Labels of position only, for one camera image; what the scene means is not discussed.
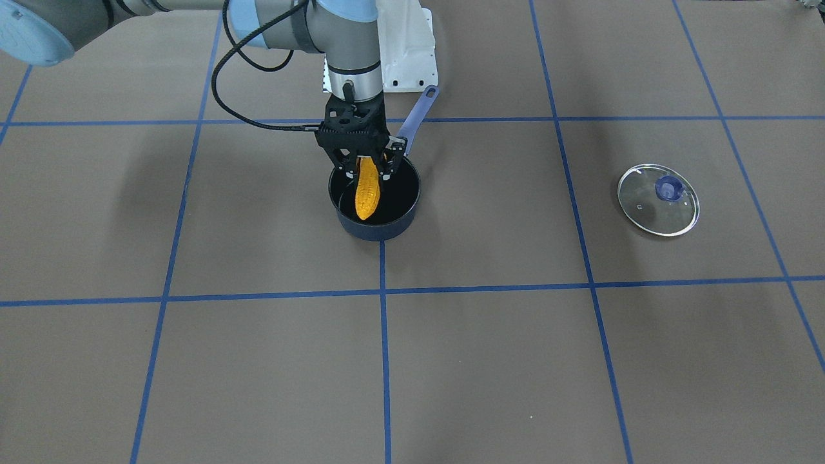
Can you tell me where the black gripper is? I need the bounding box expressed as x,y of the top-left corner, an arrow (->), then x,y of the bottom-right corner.
316,96 -> 409,187

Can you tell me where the yellow corn cob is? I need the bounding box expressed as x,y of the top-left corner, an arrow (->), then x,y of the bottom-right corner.
354,157 -> 381,220

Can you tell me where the dark blue pot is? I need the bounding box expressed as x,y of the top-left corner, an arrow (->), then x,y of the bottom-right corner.
327,85 -> 441,242

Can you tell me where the glass pot lid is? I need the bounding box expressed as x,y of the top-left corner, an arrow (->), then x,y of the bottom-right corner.
616,162 -> 701,237

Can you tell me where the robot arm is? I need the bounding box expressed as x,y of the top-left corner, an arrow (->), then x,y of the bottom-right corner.
2,1 -> 407,183

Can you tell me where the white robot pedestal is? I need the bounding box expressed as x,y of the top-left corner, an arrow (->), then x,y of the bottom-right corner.
315,1 -> 438,102

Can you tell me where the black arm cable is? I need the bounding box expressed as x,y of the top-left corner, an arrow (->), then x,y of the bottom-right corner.
211,0 -> 322,133

